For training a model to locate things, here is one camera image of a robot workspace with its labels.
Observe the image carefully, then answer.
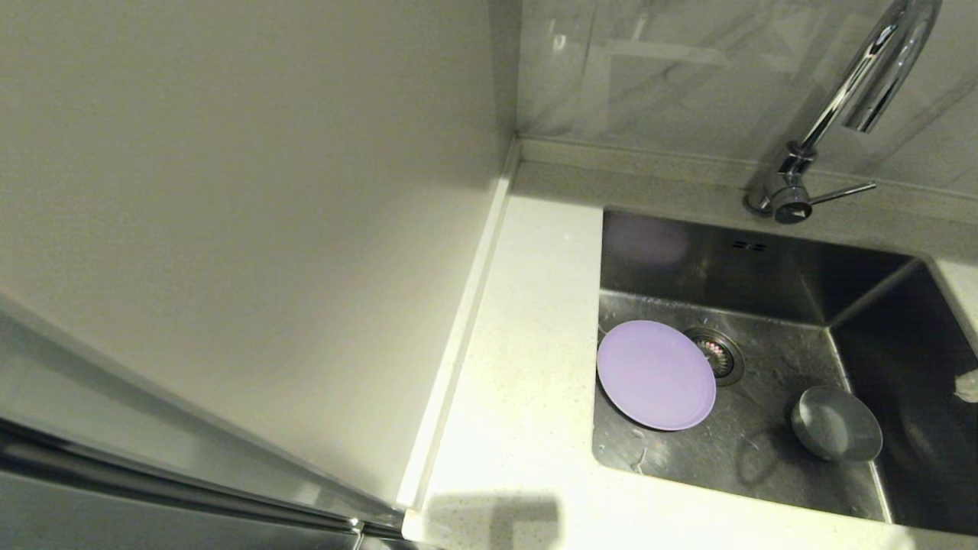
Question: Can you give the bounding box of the light blue bowl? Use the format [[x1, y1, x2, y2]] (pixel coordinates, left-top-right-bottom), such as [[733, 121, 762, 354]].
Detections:
[[791, 385, 884, 462]]

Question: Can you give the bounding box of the purple plate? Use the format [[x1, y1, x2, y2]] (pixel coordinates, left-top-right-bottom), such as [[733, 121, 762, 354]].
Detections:
[[597, 319, 717, 432]]

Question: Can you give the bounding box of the stainless steel sink basin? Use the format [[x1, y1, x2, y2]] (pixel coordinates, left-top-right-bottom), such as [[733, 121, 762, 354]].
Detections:
[[592, 208, 978, 535]]

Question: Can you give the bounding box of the round metal drain strainer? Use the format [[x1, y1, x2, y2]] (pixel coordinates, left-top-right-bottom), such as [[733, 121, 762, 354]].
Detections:
[[686, 327, 745, 387]]

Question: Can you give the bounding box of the chrome gooseneck faucet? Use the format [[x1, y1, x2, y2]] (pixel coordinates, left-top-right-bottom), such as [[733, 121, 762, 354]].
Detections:
[[745, 0, 943, 225]]

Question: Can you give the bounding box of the speckled stone backsplash ledge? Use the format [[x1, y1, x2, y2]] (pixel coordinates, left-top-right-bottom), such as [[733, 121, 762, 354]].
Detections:
[[518, 136, 978, 211]]

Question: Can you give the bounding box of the white countertop sealing strip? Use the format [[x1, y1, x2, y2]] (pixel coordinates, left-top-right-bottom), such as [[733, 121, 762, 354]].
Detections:
[[397, 141, 522, 509]]

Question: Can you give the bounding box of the white tall cabinet side panel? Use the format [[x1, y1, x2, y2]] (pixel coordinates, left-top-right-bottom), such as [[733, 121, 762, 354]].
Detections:
[[0, 0, 520, 509]]

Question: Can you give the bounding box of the steel refrigerator bar handle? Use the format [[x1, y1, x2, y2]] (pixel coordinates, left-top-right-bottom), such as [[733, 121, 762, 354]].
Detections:
[[0, 416, 406, 539]]

